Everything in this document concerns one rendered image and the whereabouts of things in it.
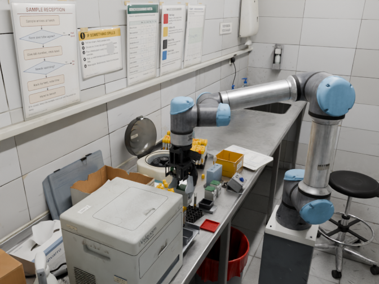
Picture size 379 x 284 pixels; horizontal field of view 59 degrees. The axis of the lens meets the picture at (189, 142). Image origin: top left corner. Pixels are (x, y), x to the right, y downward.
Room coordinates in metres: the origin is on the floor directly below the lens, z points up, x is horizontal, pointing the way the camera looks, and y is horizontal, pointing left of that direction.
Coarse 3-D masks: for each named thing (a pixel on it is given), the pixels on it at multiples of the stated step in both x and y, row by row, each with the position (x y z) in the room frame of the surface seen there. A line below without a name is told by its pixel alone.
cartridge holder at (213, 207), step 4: (204, 200) 1.36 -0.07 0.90; (208, 200) 1.35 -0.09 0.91; (200, 204) 1.32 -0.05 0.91; (204, 204) 1.32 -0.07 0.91; (208, 204) 1.35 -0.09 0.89; (212, 204) 1.33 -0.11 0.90; (200, 208) 1.32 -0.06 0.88; (204, 208) 1.31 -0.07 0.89; (208, 208) 1.30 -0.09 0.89; (212, 208) 1.31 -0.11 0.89; (216, 208) 1.33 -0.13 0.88; (212, 212) 1.29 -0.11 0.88
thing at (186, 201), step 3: (177, 189) 1.05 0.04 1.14; (177, 192) 1.05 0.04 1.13; (180, 192) 1.05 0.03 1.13; (183, 192) 1.04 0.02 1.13; (183, 195) 1.04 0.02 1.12; (186, 195) 1.04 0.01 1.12; (183, 198) 1.04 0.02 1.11; (186, 198) 1.04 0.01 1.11; (189, 198) 1.05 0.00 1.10; (183, 201) 1.04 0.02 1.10; (186, 201) 1.04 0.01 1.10; (189, 201) 1.05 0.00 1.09; (183, 204) 1.04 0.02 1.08; (186, 204) 1.04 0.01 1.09; (189, 204) 1.06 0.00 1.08
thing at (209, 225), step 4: (204, 220) 1.23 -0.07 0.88; (208, 220) 1.23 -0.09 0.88; (212, 220) 1.23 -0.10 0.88; (204, 224) 1.21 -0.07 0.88; (208, 224) 1.21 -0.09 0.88; (212, 224) 1.21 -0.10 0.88; (216, 224) 1.21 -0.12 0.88; (200, 228) 1.18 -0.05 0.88; (204, 228) 1.17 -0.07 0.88; (208, 228) 1.18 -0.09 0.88; (212, 228) 1.18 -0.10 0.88; (216, 228) 1.17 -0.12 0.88; (212, 232) 1.16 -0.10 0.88
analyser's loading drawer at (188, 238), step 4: (184, 224) 1.14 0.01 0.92; (188, 224) 1.14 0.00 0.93; (192, 224) 1.13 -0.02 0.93; (184, 228) 1.09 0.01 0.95; (188, 228) 1.13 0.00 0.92; (192, 228) 1.13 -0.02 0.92; (196, 228) 1.12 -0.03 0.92; (184, 232) 1.08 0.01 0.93; (188, 232) 1.08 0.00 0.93; (192, 232) 1.07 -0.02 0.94; (196, 232) 1.10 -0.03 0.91; (184, 236) 1.08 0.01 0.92; (188, 236) 1.08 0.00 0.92; (192, 236) 1.07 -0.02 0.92; (184, 240) 1.03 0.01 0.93; (188, 240) 1.04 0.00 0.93; (192, 240) 1.06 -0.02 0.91; (184, 244) 1.03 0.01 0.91; (188, 244) 1.03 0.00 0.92; (184, 248) 1.01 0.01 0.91
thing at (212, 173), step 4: (216, 164) 1.60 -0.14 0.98; (212, 168) 1.55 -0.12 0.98; (216, 168) 1.55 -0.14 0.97; (220, 168) 1.57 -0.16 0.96; (208, 172) 1.53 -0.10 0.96; (212, 172) 1.51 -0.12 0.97; (216, 172) 1.54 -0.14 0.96; (220, 172) 1.58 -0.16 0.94; (208, 176) 1.52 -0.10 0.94; (212, 176) 1.51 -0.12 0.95; (216, 176) 1.54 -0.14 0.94; (220, 176) 1.58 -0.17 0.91; (208, 180) 1.52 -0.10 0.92; (212, 180) 1.51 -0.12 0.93; (216, 180) 1.54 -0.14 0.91; (220, 180) 1.58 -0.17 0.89; (204, 184) 1.54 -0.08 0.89; (208, 184) 1.52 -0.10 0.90
